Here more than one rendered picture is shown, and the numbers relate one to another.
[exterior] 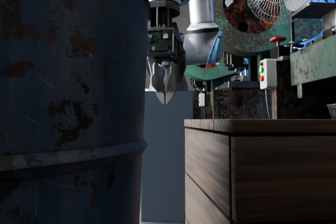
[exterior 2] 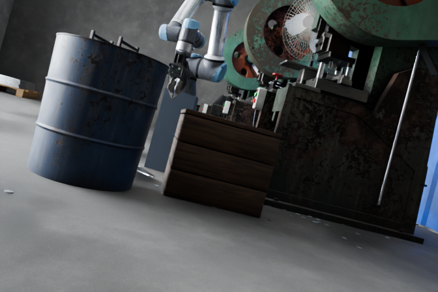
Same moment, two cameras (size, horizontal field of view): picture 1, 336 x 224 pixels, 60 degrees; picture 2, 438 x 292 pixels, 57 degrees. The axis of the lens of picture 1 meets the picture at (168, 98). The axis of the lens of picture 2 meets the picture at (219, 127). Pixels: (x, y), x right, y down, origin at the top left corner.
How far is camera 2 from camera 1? 1.20 m
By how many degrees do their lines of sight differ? 5
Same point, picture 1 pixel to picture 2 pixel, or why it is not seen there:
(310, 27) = not seen: hidden behind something
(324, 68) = not seen: hidden behind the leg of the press
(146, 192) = (151, 150)
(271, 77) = (260, 101)
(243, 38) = (274, 61)
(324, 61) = not seen: hidden behind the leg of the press
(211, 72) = (249, 82)
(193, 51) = (204, 71)
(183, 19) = (245, 8)
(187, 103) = (191, 103)
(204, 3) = (218, 44)
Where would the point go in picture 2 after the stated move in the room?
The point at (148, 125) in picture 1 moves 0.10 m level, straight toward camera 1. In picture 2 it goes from (163, 109) to (163, 109)
